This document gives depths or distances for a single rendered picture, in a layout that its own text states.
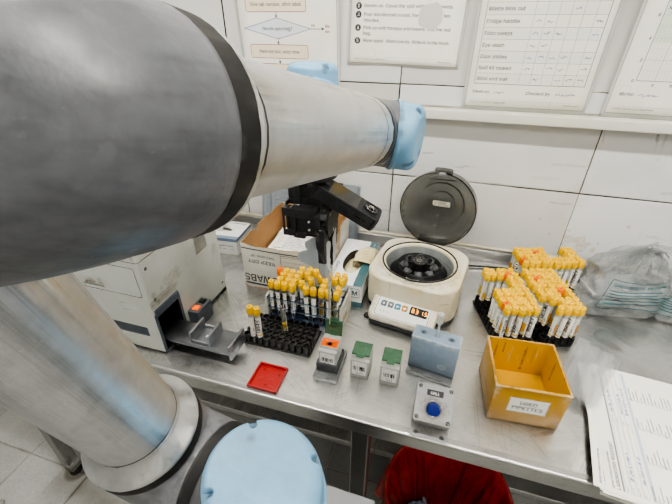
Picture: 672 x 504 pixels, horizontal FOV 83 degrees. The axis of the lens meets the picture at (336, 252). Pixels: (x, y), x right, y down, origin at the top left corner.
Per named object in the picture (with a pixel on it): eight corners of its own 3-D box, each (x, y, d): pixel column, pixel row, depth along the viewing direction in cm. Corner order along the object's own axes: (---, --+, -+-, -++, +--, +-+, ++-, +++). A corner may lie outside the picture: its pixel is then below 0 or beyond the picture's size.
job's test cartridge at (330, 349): (318, 368, 84) (318, 347, 81) (325, 352, 88) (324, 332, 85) (336, 372, 83) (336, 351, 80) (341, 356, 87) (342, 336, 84)
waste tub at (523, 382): (484, 418, 75) (495, 385, 70) (477, 366, 86) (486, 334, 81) (557, 431, 73) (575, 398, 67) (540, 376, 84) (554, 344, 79)
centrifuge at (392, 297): (353, 318, 100) (354, 281, 93) (389, 262, 122) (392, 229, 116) (445, 348, 91) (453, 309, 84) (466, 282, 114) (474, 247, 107)
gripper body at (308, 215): (298, 219, 72) (294, 157, 66) (341, 225, 70) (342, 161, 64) (283, 238, 66) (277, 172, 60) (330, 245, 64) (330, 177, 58)
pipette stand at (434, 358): (405, 372, 85) (409, 339, 80) (413, 350, 90) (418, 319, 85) (450, 387, 81) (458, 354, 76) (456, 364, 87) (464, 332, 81)
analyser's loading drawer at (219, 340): (155, 341, 90) (149, 325, 87) (173, 323, 96) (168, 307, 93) (232, 360, 85) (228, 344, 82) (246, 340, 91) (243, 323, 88)
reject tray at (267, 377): (246, 387, 82) (246, 384, 81) (261, 363, 87) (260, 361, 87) (275, 394, 80) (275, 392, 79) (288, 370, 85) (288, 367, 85)
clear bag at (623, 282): (579, 318, 100) (605, 259, 90) (551, 279, 115) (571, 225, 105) (680, 321, 99) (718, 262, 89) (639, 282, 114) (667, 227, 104)
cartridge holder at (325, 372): (312, 379, 83) (312, 368, 81) (325, 350, 91) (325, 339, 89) (336, 385, 82) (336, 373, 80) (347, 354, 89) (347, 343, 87)
